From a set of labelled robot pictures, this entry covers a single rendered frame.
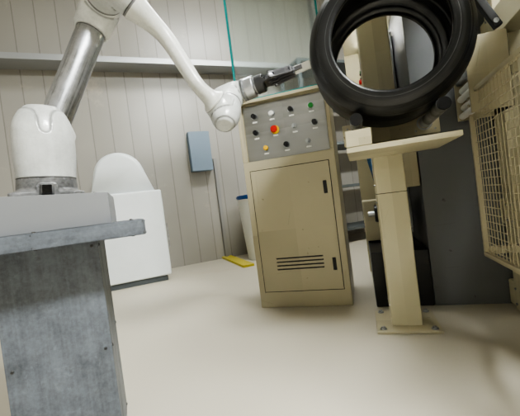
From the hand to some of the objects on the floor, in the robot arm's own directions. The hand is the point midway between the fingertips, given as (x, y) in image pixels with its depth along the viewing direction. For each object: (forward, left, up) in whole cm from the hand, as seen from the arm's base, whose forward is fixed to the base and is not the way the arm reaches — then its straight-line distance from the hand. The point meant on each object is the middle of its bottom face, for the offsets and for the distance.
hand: (302, 67), depth 131 cm
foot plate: (+50, -5, -114) cm, 124 cm away
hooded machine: (-20, +254, -126) cm, 284 cm away
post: (+50, -4, -114) cm, 124 cm away
